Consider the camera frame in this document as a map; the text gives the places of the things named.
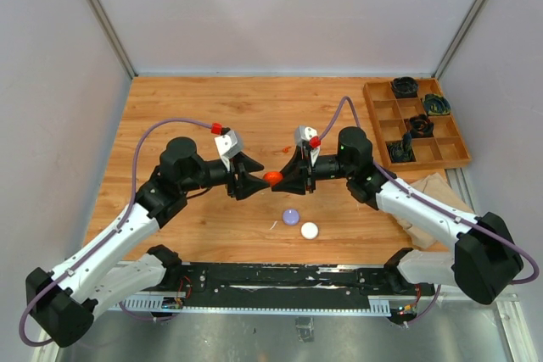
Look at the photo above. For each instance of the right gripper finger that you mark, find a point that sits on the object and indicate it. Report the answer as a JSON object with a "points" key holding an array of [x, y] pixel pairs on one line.
{"points": [[293, 185], [292, 164]]}

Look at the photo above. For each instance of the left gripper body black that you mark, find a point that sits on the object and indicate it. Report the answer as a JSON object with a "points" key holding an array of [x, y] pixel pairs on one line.
{"points": [[233, 185]]}

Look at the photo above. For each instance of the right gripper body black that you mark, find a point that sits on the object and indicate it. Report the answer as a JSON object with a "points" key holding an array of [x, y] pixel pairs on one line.
{"points": [[310, 172]]}

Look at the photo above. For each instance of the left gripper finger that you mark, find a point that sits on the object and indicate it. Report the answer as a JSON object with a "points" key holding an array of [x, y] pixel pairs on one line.
{"points": [[249, 164], [249, 185]]}

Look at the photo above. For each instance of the orange earbud charging case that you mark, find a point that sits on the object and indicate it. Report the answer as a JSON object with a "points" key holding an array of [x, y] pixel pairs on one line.
{"points": [[273, 177]]}

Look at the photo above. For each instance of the purple earbud charging case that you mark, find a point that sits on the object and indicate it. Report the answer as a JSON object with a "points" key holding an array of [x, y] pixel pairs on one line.
{"points": [[291, 217]]}

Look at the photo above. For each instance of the white earbud charging case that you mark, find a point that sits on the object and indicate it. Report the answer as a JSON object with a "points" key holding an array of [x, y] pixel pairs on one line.
{"points": [[309, 230]]}

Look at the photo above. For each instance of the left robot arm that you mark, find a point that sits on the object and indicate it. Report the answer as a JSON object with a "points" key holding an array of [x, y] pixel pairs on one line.
{"points": [[67, 299]]}

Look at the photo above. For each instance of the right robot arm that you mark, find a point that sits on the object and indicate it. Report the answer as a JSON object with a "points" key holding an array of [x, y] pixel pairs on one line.
{"points": [[481, 258]]}

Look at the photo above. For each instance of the dark blue rolled sock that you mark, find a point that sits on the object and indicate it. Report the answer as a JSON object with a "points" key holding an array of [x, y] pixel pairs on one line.
{"points": [[401, 151]]}

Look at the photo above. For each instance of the wooden compartment tray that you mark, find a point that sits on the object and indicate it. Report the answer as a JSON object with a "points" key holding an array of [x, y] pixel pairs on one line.
{"points": [[388, 114]]}

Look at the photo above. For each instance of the black orange rolled sock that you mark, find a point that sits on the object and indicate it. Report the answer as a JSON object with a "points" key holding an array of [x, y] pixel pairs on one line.
{"points": [[420, 126]]}

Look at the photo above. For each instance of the beige cloth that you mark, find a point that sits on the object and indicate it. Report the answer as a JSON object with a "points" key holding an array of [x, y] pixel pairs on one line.
{"points": [[435, 186]]}

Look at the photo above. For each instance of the dark green rolled sock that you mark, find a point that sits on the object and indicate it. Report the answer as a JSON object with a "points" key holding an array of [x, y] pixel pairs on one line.
{"points": [[436, 105]]}

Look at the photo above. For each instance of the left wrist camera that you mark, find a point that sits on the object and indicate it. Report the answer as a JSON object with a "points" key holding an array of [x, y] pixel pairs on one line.
{"points": [[228, 144]]}

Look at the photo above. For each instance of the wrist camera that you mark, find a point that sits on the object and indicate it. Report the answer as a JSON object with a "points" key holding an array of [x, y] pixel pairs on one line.
{"points": [[307, 140], [228, 144]]}

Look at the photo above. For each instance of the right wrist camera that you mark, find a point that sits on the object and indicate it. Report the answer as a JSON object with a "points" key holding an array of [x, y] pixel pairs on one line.
{"points": [[307, 140]]}

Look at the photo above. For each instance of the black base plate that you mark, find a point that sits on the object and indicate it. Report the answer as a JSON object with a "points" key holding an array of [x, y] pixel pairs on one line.
{"points": [[260, 287]]}

